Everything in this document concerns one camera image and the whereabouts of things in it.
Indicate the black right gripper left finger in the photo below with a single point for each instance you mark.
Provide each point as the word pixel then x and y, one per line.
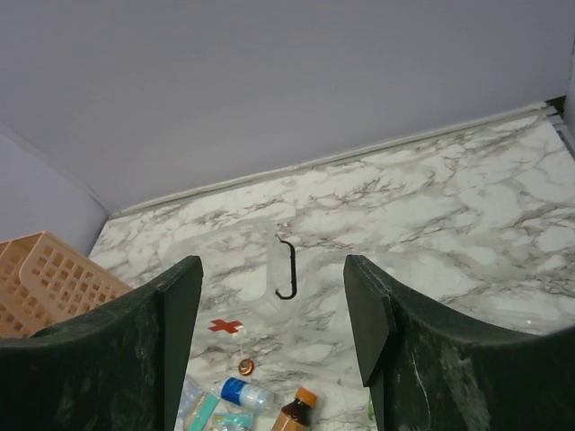
pixel 120 366

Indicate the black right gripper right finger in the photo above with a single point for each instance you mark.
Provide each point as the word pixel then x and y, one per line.
pixel 430 367

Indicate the cotton swab pack teal header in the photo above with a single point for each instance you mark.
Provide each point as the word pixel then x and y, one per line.
pixel 196 407

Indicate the brown bottle orange cap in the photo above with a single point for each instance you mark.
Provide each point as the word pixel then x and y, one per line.
pixel 298 414

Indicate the small green packet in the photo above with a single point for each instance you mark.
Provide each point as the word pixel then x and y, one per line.
pixel 370 408

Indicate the orange plastic file organizer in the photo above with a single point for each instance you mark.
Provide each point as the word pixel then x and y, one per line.
pixel 45 281

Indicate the small orange round tin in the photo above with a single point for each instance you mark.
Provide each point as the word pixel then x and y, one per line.
pixel 246 367

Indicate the clear box lid black handle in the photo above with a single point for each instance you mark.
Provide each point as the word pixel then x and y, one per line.
pixel 257 303

